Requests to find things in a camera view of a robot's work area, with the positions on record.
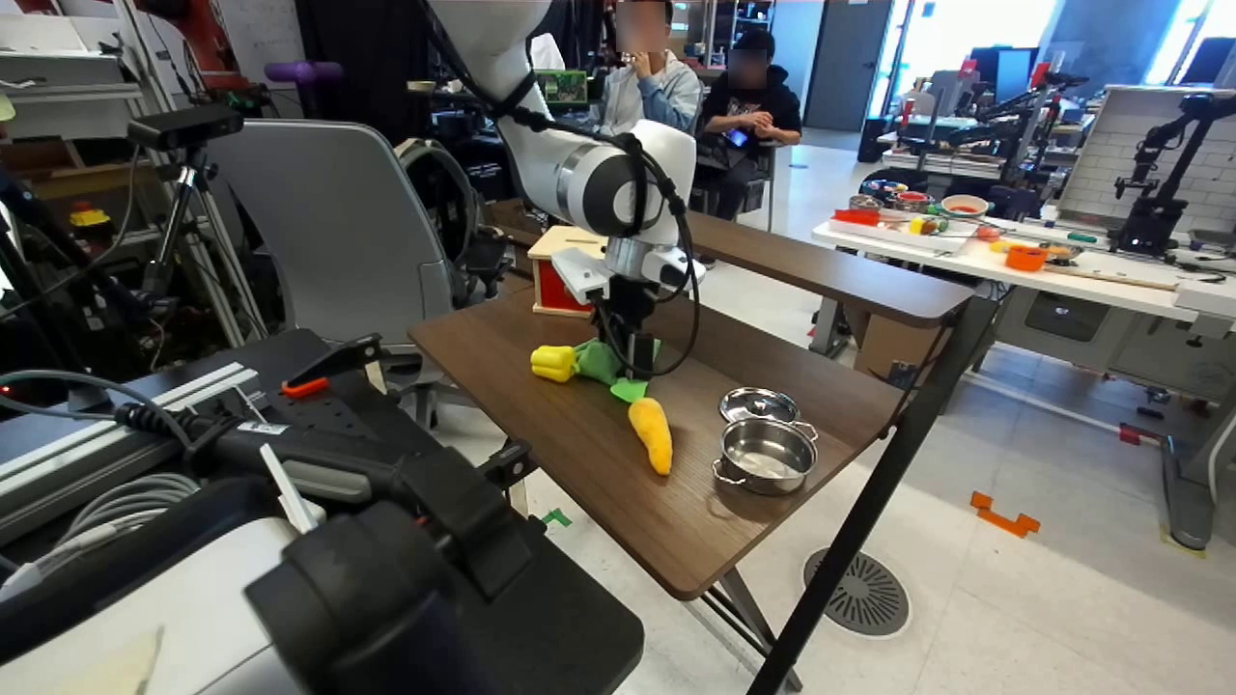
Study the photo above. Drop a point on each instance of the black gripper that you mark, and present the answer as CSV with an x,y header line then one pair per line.
x,y
624,326

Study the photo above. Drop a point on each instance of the green towel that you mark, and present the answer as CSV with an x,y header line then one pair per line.
x,y
599,366

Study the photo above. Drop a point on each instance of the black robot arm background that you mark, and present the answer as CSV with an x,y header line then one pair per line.
x,y
1160,165

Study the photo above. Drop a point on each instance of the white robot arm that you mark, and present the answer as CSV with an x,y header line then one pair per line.
x,y
629,187

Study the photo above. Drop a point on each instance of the red wooden drawer box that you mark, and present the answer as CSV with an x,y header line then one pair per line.
x,y
555,276

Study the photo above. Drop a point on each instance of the yellow toy bell pepper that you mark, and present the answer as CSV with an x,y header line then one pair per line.
x,y
555,361

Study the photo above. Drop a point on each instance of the long brown table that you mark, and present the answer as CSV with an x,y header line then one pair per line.
x,y
823,274

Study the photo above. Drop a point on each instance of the brown wooden desk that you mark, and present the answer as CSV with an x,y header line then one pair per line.
x,y
686,528

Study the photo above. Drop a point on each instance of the small steel pot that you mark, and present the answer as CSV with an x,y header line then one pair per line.
x,y
765,442

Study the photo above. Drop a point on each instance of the person in grey hoodie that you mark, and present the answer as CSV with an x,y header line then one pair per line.
x,y
649,87

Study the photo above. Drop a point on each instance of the green tissue box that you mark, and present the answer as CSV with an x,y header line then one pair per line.
x,y
561,87

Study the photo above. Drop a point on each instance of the person in black shirt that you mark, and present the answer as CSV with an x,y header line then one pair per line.
x,y
744,120

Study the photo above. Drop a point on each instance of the grey office chair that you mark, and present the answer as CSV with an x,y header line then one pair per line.
x,y
350,238

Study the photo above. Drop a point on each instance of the black foreground equipment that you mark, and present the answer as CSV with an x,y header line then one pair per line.
x,y
266,522

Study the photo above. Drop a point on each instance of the round floor drain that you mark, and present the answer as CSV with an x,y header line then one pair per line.
x,y
870,599

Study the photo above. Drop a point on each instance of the orange bowl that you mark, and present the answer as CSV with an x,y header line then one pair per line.
x,y
1027,259

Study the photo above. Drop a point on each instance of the orange floor marker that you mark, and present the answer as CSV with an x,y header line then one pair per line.
x,y
1017,528

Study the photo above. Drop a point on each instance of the white work table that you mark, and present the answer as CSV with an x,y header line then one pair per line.
x,y
1098,311

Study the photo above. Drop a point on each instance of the black camera tripod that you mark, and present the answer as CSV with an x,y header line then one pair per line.
x,y
193,232

